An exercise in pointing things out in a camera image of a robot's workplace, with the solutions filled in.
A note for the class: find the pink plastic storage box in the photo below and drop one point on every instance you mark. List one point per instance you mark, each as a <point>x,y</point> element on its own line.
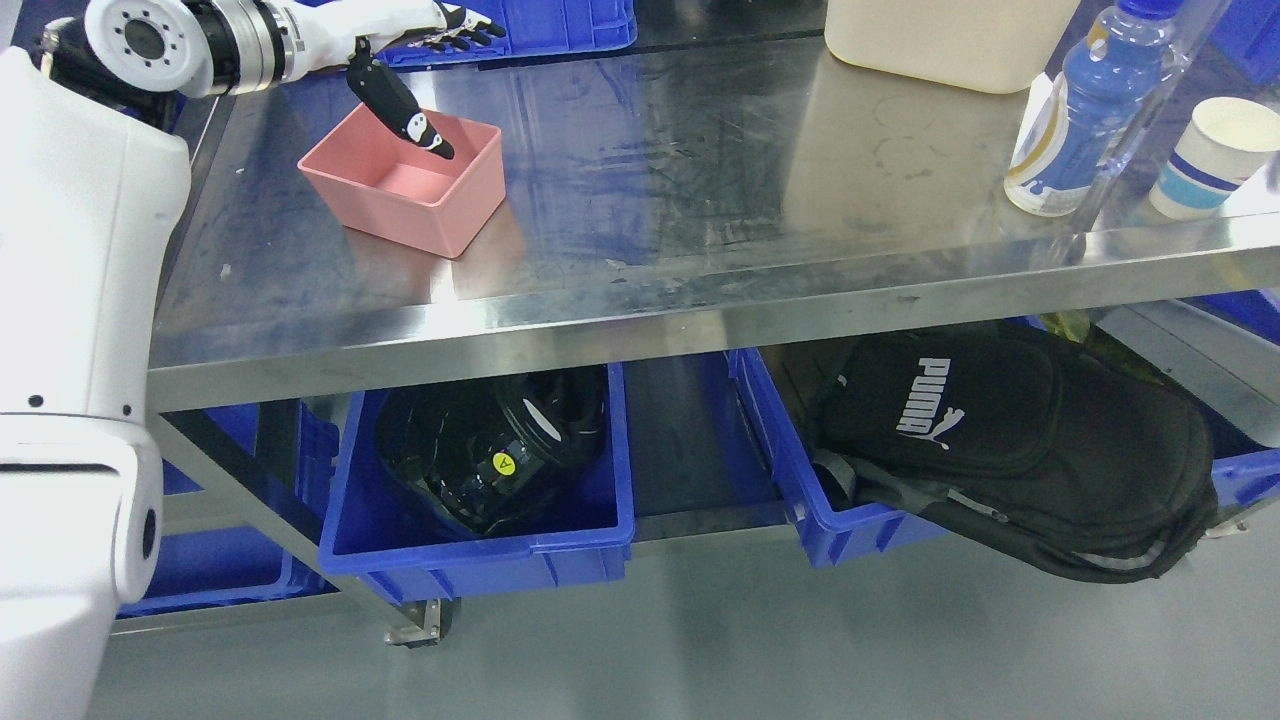
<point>379,184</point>

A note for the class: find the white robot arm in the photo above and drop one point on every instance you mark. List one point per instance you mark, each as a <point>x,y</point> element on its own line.
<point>93,185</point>

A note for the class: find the beige plastic container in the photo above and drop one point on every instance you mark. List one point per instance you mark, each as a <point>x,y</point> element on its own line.
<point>994,47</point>

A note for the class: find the blue bin on table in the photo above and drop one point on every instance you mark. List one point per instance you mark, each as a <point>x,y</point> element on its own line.
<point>533,29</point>

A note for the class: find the stainless steel table cart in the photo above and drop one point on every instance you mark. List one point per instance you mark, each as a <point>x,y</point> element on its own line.
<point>701,192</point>

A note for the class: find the black helmet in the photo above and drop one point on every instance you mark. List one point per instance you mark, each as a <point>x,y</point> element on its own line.
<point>487,457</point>

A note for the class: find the blue bin with helmet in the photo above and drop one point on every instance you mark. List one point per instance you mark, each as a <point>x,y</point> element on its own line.
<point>372,532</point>

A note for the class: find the blue bin with backpack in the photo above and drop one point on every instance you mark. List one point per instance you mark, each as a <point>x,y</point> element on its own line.
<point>776,390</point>

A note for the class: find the blue bin left lower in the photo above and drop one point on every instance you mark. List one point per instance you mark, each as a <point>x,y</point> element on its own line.
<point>236,565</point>

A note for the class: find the blue drink bottle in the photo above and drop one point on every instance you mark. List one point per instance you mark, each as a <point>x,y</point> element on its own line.
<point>1104,81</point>

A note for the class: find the black Puma backpack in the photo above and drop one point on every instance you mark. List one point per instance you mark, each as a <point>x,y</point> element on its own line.
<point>1027,443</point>

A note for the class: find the paper cup blue stripe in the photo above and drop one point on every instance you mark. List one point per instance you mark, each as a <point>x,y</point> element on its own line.
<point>1227,140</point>

